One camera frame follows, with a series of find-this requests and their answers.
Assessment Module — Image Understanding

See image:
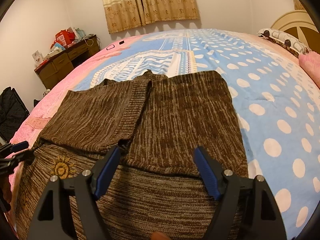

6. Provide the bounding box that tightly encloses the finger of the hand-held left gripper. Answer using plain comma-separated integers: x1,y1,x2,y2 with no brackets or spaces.
0,141,29,155
0,150,34,173

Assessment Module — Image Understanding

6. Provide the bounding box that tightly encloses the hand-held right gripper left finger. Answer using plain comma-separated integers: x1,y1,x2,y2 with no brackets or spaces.
26,145,122,240

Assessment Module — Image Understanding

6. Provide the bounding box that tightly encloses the grey patterned pillow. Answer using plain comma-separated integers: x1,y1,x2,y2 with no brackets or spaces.
257,28,312,55

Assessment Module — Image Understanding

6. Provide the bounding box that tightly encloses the person's right hand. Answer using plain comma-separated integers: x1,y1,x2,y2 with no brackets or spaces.
151,231,170,240

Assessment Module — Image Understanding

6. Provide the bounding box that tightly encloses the brown wooden desk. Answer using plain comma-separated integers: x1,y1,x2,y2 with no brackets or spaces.
34,35,102,90

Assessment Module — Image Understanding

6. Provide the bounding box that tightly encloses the beige patterned window curtain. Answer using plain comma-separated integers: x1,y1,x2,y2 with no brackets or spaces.
98,0,145,34
291,0,307,12
137,0,200,25

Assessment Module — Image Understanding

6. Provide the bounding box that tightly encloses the light blue paper bag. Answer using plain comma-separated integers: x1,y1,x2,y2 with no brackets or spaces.
74,27,87,40

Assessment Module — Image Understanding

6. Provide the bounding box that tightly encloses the bed with pink-blue blanket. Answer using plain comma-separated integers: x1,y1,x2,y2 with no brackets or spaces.
7,29,320,240

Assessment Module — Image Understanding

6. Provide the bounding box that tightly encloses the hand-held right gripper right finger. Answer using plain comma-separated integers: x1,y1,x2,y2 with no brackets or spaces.
194,146,287,240

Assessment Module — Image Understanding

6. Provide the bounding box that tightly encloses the pink floral pillow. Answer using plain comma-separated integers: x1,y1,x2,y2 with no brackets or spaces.
299,51,320,90

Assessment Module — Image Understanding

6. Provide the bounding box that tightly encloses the brown knit sweater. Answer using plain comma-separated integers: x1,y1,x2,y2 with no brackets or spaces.
16,70,249,240

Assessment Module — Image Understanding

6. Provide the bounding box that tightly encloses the cream wooden headboard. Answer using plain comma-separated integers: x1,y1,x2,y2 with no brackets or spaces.
271,9,320,50

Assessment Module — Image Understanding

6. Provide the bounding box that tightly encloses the black bag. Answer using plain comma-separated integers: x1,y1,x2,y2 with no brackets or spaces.
33,96,47,108

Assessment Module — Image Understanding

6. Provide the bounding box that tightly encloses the red gift box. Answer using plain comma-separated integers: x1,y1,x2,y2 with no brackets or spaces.
54,29,75,46

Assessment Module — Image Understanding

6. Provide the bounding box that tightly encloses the white card box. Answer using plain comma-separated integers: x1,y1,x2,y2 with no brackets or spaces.
32,50,43,67

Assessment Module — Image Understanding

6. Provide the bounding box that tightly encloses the black folding chair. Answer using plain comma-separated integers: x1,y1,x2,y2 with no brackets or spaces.
0,87,30,140

